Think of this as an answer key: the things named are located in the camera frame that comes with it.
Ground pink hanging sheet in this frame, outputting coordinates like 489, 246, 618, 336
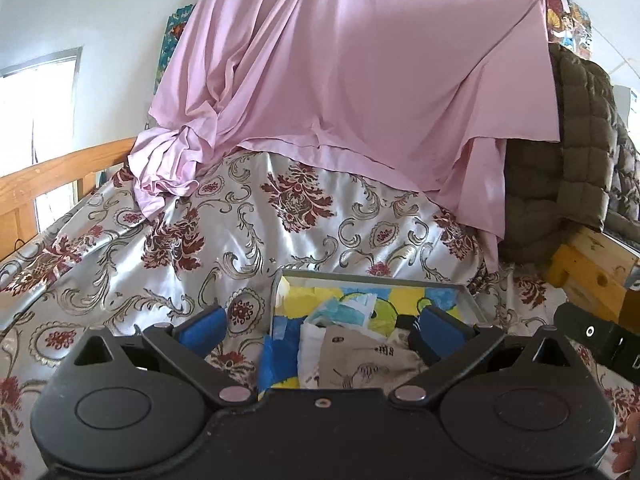
127, 0, 561, 241

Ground beige printed cloth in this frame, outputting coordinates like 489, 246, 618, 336
318, 325, 427, 393

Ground colourful wall picture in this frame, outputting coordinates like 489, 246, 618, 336
544, 0, 592, 60

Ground teal wall poster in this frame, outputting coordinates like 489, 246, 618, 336
154, 4, 194, 91

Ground wooden bed rail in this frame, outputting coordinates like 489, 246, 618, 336
0, 138, 134, 258

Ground floral satin bedspread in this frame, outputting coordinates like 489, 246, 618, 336
1, 152, 639, 479

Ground yellow wooden crate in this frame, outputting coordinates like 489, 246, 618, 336
546, 226, 639, 333

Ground olive quilted jacket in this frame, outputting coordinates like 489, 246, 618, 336
498, 44, 639, 264

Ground teal patterned packet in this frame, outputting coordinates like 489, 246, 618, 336
306, 294, 378, 327

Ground white cloth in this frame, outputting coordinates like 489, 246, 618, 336
297, 323, 326, 389

